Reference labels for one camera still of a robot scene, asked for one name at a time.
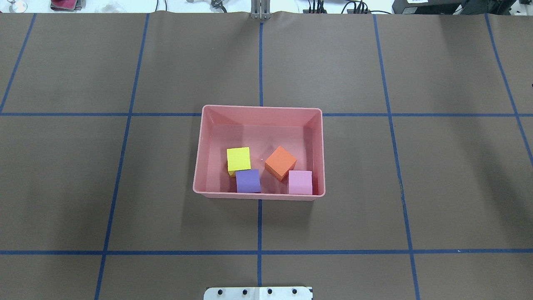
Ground pink foam cube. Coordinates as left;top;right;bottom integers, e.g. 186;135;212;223
288;170;314;195

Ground yellow foam cube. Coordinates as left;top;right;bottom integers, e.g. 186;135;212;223
227;147;252;177

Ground red cloth item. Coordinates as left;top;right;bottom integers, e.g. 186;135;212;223
50;0;86;12

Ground purple foam cube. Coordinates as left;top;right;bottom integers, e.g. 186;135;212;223
236;169;261;193

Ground grey metal bracket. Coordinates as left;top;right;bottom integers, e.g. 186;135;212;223
251;0;271;20

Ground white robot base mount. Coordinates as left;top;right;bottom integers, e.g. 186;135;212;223
203;286;314;300

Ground black bench cables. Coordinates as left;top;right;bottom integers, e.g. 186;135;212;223
302;0;394;15

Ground pink plastic bin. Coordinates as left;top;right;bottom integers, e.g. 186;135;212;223
192;105;326;201

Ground black box on bench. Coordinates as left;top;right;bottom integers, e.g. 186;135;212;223
392;0;516;15

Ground orange foam cube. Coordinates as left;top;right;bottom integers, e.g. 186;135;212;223
264;146;297;182

